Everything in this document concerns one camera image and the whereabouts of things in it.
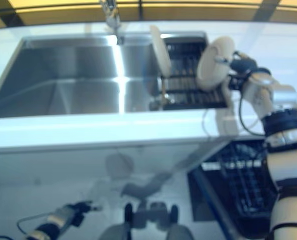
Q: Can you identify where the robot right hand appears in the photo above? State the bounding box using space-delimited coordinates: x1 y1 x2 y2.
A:
214 50 259 76

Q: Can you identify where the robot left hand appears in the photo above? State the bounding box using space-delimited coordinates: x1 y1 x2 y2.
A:
68 200 104 216

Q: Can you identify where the cream round plate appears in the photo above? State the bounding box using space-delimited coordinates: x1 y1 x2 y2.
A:
196 35 236 91
149 24 172 79

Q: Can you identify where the black dishwasher door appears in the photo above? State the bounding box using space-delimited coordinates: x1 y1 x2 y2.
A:
186 159 273 240

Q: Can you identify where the grey robot left leg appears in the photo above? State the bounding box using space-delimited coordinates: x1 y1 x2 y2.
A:
105 221 132 240

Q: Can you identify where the black robot left foot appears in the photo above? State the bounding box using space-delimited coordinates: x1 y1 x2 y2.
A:
123 202 134 225

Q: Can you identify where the white cabinet door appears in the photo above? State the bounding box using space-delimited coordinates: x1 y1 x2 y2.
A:
137 139 231 186
0 143 142 191

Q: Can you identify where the black and steel dish rack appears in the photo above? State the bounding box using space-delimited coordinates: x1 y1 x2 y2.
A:
160 31 230 111

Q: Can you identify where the stainless steel sink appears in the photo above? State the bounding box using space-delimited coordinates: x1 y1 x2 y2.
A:
0 30 236 120

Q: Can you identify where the chrome kitchen faucet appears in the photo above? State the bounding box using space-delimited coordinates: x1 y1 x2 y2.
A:
99 0 126 46

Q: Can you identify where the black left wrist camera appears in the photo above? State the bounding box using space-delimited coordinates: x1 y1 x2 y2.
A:
72 211 86 226

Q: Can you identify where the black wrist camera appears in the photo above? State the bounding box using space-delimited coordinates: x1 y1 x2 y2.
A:
227 74 247 91
72 211 86 226

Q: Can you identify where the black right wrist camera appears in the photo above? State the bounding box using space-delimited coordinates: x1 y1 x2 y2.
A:
227 74 247 91

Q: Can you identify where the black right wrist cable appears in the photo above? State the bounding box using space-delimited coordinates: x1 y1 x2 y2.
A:
237 94 267 138

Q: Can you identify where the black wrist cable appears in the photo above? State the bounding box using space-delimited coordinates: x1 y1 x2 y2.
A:
237 94 267 138
16 211 53 240

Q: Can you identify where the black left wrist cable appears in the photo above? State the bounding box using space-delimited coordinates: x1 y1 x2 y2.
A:
16 211 53 240

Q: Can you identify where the yellow window with dark frame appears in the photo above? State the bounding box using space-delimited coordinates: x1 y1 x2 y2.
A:
0 0 297 30

